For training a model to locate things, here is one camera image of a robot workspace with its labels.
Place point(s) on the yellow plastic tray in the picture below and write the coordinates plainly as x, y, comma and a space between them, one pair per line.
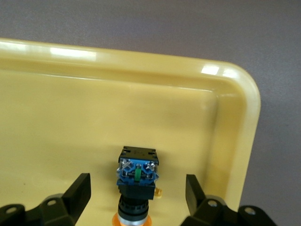
70, 117

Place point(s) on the yellow push button switch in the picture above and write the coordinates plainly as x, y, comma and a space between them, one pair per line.
137, 174

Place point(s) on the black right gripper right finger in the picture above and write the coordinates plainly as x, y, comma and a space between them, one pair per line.
211, 212

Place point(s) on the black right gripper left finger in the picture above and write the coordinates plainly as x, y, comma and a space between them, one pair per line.
58, 209

